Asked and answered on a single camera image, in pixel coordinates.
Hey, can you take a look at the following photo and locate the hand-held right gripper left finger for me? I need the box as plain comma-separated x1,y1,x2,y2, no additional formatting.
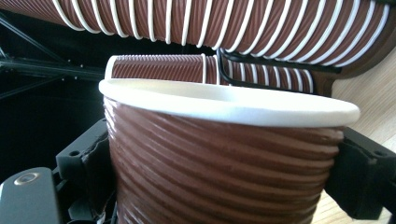
55,119,118,220

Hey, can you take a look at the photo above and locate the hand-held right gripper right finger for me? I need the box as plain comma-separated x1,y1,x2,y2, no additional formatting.
324,126,396,221

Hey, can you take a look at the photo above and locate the black wire cup holder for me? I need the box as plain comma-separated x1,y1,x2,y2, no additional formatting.
215,0,396,97

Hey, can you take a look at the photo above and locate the striped wire-cage cylinder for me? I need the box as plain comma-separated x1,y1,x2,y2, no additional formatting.
104,54,315,94
0,0,391,68

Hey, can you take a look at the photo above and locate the brown ribbed coffee cup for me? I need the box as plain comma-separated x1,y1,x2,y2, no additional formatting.
98,77,361,224

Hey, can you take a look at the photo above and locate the dark metal frame stand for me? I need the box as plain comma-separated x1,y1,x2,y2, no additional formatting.
0,12,106,101

